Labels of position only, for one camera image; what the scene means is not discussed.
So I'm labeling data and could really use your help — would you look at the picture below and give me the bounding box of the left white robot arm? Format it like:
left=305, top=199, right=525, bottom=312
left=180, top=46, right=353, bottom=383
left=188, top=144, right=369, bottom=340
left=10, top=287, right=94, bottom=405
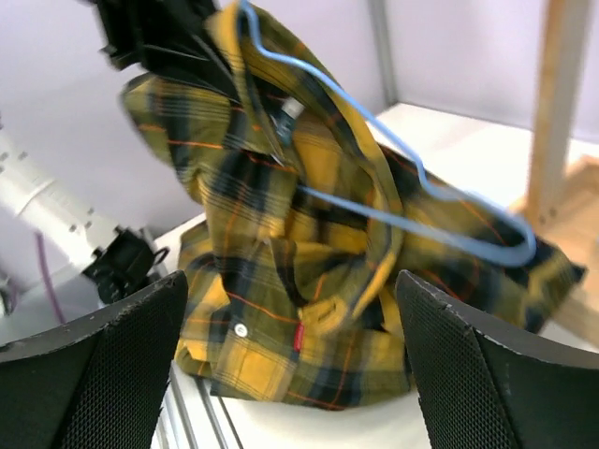
left=1, top=1, right=235, bottom=304

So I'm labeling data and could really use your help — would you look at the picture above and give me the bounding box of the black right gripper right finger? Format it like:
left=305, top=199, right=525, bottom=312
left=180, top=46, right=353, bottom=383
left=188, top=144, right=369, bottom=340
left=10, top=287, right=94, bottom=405
left=396, top=270, right=598, bottom=449

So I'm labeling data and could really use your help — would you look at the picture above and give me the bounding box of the wooden clothes rack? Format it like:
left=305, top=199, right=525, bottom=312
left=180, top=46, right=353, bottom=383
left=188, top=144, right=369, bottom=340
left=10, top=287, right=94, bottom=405
left=513, top=0, right=598, bottom=345

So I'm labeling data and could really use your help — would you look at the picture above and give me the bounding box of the yellow plaid flannel shirt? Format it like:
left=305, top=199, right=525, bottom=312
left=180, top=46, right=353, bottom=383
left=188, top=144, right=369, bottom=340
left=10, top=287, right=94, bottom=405
left=123, top=4, right=585, bottom=411

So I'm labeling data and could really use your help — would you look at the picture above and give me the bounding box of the aluminium mounting rail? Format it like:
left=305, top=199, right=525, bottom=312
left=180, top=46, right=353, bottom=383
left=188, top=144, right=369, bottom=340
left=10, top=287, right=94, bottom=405
left=151, top=363, right=243, bottom=449

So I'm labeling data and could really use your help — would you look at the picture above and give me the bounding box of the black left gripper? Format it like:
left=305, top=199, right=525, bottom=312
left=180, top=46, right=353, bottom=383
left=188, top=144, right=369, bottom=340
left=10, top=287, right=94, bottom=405
left=93, top=0, right=234, bottom=94

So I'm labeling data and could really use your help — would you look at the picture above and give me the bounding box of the light blue wire hanger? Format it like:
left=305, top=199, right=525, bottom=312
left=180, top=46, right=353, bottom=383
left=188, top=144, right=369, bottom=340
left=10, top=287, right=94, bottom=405
left=235, top=0, right=537, bottom=268

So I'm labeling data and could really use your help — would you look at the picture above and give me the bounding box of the aluminium frame post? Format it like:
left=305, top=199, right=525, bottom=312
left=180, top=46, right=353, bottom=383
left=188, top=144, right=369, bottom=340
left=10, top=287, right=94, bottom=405
left=368, top=0, right=400, bottom=107

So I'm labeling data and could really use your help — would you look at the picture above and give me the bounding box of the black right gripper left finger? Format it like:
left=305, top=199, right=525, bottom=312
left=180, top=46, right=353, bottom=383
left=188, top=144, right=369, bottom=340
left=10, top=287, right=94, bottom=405
left=1, top=271, right=187, bottom=449

